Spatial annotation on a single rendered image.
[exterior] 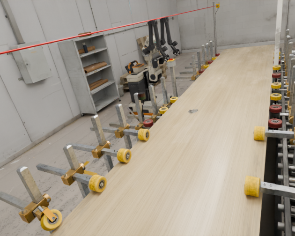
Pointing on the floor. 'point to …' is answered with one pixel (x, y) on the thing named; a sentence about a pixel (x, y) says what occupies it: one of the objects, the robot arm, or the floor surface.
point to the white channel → (277, 43)
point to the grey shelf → (89, 77)
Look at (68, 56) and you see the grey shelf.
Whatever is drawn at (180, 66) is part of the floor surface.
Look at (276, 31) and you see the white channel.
